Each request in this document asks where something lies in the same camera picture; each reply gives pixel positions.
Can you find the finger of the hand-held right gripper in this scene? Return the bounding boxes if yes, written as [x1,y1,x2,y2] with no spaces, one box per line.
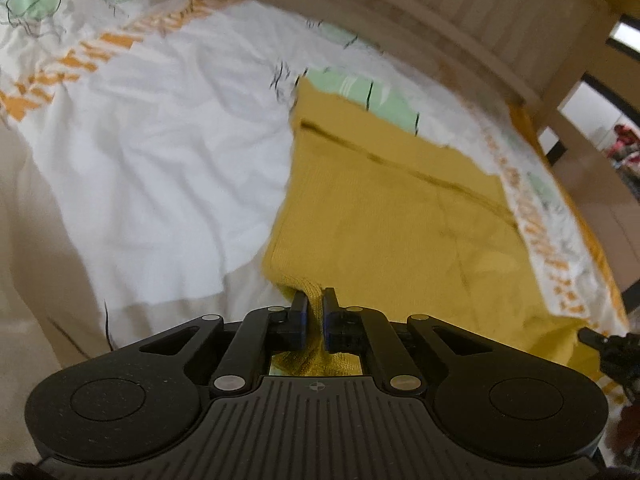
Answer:
[578,328,608,349]

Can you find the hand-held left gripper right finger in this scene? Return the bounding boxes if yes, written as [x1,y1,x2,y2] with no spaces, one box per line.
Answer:
[322,287,502,394]

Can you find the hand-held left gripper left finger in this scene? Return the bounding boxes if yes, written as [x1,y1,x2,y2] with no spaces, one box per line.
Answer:
[140,290,308,394]

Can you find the mustard yellow knit sweater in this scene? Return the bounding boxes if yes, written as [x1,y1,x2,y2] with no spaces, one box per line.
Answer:
[260,77,608,378]

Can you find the pink plush toy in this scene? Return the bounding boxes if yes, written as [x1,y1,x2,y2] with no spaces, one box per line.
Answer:
[607,124,640,162]

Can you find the white leaf-print blanket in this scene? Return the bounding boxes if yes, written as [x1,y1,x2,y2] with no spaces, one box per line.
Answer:
[0,0,631,461]

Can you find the wooden bed frame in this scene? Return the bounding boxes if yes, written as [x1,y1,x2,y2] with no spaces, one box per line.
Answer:
[190,0,640,171]

